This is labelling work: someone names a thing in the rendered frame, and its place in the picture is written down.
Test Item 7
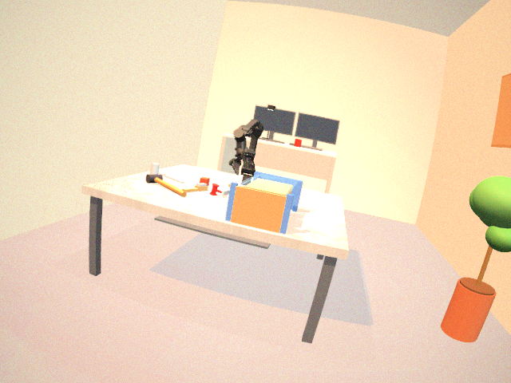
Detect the mallet with grey head and wooden handle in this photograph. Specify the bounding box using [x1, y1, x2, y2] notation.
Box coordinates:
[145, 174, 187, 197]

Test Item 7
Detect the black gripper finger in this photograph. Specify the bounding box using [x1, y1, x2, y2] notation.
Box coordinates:
[230, 163, 242, 175]
[242, 153, 253, 169]

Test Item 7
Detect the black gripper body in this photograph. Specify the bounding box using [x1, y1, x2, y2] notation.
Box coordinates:
[229, 144, 255, 165]

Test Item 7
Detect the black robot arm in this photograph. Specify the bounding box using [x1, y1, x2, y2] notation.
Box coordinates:
[233, 119, 263, 181]

